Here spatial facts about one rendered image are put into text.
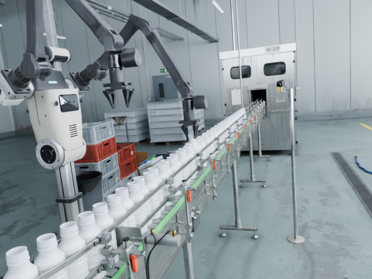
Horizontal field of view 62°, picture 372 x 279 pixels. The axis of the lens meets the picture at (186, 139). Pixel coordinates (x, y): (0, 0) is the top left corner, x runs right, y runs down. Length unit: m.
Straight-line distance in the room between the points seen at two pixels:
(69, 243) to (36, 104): 1.00
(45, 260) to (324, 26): 11.55
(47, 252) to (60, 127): 0.97
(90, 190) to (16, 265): 2.64
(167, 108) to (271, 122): 3.11
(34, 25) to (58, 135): 0.51
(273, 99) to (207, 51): 6.26
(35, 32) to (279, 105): 5.24
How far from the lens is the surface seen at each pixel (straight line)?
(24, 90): 1.54
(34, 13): 1.46
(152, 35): 1.66
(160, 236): 0.84
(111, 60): 1.24
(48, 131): 1.64
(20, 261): 0.70
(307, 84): 11.72
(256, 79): 6.20
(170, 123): 8.29
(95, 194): 3.36
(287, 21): 11.87
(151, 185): 1.08
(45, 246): 0.72
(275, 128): 6.25
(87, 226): 0.80
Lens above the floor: 1.44
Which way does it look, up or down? 9 degrees down
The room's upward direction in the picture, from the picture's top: 5 degrees counter-clockwise
